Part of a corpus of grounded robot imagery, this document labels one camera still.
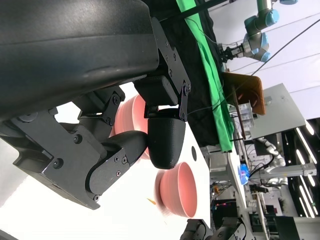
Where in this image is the white background desk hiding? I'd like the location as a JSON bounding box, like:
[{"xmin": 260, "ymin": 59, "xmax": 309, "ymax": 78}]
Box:
[{"xmin": 226, "ymin": 149, "xmax": 251, "ymax": 216}]

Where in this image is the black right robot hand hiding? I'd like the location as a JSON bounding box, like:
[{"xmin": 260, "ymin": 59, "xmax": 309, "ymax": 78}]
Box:
[{"xmin": 179, "ymin": 216, "xmax": 252, "ymax": 240}]

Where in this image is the grey metal panel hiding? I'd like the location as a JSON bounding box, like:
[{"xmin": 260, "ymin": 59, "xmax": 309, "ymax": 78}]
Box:
[{"xmin": 249, "ymin": 83, "xmax": 307, "ymax": 141}]

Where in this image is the blue glowing object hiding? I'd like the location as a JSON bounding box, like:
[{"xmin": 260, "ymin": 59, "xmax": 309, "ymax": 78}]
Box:
[{"xmin": 238, "ymin": 163, "xmax": 252, "ymax": 186}]

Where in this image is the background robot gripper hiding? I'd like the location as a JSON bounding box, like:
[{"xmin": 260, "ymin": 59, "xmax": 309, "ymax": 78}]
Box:
[{"xmin": 216, "ymin": 42, "xmax": 245, "ymax": 63}]

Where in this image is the aluminium profile frame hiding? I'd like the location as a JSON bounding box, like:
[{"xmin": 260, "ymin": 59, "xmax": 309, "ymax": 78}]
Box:
[{"xmin": 249, "ymin": 163, "xmax": 316, "ymax": 181}]

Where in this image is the black backdrop cloth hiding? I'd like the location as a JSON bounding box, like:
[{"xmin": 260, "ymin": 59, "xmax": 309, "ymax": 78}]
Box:
[{"xmin": 146, "ymin": 0, "xmax": 235, "ymax": 148}]

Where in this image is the green cloth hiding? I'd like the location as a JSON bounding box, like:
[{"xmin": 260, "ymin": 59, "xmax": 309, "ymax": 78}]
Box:
[{"xmin": 175, "ymin": 0, "xmax": 234, "ymax": 154}]

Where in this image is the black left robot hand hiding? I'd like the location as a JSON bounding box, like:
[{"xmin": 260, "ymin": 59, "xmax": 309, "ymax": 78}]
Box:
[{"xmin": 0, "ymin": 0, "xmax": 192, "ymax": 211}]

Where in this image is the pink plastic bowl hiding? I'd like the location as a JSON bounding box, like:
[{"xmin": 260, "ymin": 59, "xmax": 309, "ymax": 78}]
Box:
[
  {"xmin": 154, "ymin": 161, "xmax": 198, "ymax": 218},
  {"xmin": 109, "ymin": 94, "xmax": 151, "ymax": 161}
]

